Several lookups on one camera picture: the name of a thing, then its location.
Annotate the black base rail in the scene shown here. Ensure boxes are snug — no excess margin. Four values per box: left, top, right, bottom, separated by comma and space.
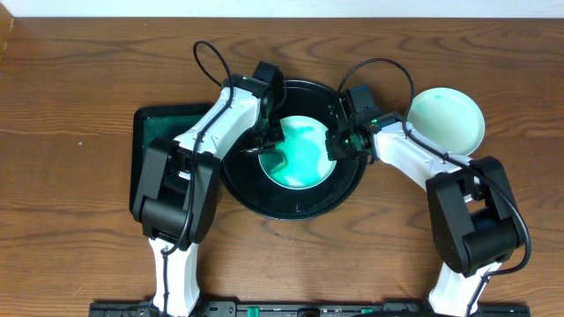
87, 299, 532, 317

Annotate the round black tray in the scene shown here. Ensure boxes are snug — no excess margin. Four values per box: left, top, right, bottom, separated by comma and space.
221, 79, 367, 220

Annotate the black rectangular tray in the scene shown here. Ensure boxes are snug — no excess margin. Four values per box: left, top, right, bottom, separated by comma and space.
129, 102, 212, 212

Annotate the mint green plate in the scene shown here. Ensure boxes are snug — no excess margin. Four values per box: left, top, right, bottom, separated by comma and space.
407, 87, 486, 156
258, 115, 337, 190

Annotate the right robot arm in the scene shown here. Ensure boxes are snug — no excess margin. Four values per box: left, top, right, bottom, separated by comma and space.
326, 85, 531, 316

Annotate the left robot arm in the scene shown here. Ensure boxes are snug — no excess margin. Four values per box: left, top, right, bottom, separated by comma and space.
130, 70, 286, 316

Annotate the green sponge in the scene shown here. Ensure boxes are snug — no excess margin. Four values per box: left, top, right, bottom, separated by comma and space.
268, 159, 287, 174

